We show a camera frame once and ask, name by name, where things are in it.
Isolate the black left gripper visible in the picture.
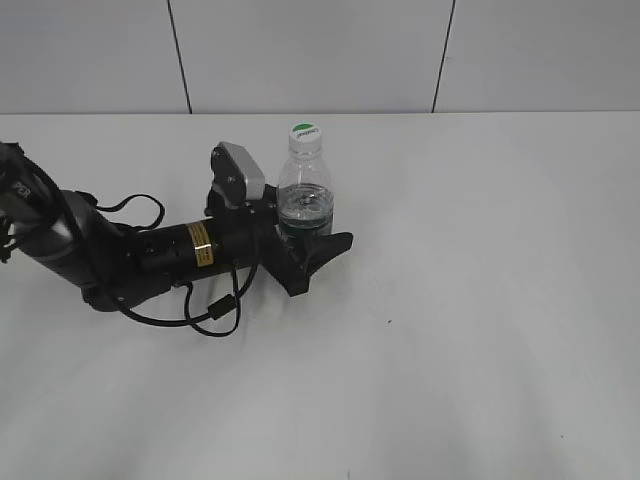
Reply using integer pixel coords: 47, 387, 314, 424
205, 184, 353, 297

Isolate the clear green-label water bottle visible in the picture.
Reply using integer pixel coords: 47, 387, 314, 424
277, 144, 334, 237

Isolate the white green bottle cap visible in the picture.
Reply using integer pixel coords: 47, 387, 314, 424
289, 123, 322, 156

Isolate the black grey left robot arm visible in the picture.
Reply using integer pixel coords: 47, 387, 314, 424
1, 142, 353, 312

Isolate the black camera cable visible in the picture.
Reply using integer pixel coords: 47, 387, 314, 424
89, 193, 261, 339

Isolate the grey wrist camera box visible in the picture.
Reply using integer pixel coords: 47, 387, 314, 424
211, 141, 265, 209

